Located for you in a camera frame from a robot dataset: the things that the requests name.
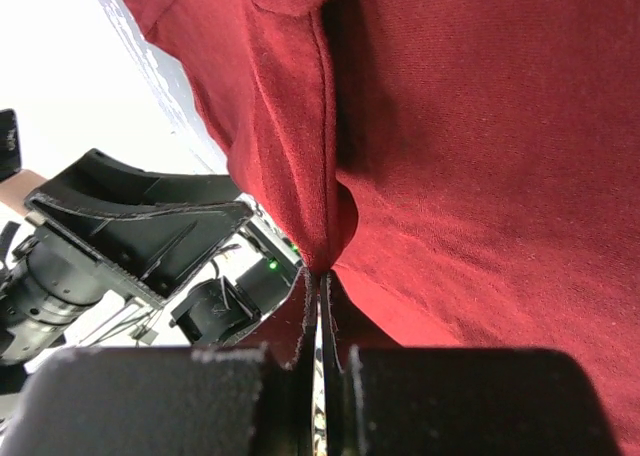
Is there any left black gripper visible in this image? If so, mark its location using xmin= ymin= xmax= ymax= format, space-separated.
xmin=25 ymin=149 xmax=303 ymax=345

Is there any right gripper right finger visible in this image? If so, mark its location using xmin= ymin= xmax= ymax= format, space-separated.
xmin=319 ymin=274 xmax=620 ymax=455

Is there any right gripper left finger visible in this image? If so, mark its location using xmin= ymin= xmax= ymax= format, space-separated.
xmin=1 ymin=270 xmax=317 ymax=455

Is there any dark red t shirt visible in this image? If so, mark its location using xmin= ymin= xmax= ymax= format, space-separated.
xmin=123 ymin=0 xmax=639 ymax=455

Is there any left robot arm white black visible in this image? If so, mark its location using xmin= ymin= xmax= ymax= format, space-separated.
xmin=1 ymin=109 xmax=302 ymax=366

